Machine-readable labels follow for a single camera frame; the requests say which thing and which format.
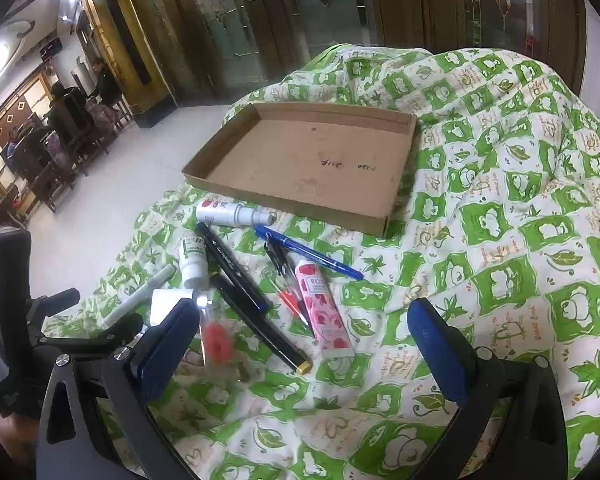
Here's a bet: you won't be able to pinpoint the brown cardboard tray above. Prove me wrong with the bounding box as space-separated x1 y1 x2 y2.
182 103 417 237

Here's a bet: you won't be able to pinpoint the person's left hand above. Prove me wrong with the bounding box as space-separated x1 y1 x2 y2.
0 413 38 469

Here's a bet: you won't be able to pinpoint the red cap clear pen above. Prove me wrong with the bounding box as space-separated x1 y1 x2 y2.
273 278 315 336

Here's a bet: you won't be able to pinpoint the green white patterned cloth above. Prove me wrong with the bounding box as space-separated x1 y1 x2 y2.
40 43 600 480

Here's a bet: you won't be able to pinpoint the seated people at table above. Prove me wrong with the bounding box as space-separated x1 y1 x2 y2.
0 63 130 211

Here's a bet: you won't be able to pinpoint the black clear gel pen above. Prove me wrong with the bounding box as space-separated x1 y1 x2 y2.
265 237 298 292

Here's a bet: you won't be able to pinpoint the wooden glass door cabinet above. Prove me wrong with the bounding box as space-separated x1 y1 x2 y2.
80 0 586 128

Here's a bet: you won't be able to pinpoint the blue marker pen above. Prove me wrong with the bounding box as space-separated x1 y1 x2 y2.
253 226 364 281

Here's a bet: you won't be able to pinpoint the white usb charger plug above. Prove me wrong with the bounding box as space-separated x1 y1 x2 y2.
149 288 194 327

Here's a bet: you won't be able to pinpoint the red number candle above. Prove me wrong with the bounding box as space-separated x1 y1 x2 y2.
198 292 242 376

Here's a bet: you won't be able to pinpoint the black marker blue end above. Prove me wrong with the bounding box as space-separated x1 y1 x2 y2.
195 222 270 316

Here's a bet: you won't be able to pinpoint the pink rose hand cream tube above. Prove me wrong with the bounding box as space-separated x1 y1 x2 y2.
294 260 354 359

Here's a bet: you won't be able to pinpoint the white pill bottle green label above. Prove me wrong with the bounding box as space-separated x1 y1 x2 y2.
178 233 209 289

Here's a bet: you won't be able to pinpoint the white grey marker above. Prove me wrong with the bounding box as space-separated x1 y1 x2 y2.
99 264 175 330

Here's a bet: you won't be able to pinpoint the white spray bottle red label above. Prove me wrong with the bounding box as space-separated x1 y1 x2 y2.
196 200 276 228

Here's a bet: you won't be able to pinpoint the black stick gold end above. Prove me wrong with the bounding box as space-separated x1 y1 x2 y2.
210 273 312 375

